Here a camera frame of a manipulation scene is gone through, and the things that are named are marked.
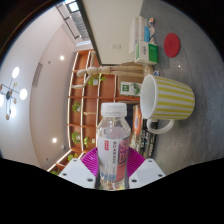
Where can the stack of white packages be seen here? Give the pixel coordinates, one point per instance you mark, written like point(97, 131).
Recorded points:
point(138, 31)

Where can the round printed sticker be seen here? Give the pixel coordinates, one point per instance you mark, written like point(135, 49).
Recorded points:
point(156, 72)

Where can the yellow striped white mug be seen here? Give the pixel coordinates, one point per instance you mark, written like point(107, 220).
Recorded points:
point(173, 100)

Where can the wooden artist mannequin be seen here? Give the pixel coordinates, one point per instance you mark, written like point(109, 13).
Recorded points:
point(113, 70)

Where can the clear plastic water bottle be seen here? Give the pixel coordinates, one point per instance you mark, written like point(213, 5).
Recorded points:
point(113, 146)

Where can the branching ceiling lamp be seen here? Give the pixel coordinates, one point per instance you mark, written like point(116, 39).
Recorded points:
point(13, 93)

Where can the grey window curtain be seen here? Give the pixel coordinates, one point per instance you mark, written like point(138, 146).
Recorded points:
point(81, 28)

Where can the ceiling air vent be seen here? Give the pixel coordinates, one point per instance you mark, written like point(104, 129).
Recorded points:
point(37, 75)

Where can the white wall socket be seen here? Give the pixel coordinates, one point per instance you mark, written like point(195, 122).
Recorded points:
point(116, 46)

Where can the window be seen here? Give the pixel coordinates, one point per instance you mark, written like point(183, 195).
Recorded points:
point(72, 6)

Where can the recessed ceiling spotlight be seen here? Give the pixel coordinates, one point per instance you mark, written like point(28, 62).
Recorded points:
point(61, 57)
point(54, 140)

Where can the small green white box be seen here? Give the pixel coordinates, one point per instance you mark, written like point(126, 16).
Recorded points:
point(146, 53)

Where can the flat round red coaster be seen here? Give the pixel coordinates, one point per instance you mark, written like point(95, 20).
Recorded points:
point(172, 45)

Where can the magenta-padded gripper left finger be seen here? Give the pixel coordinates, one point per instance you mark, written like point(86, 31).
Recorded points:
point(76, 170)

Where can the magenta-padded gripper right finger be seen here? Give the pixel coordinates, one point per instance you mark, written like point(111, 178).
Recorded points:
point(148, 170)

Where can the wooden shelf unit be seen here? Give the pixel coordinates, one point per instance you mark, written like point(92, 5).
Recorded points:
point(81, 116)

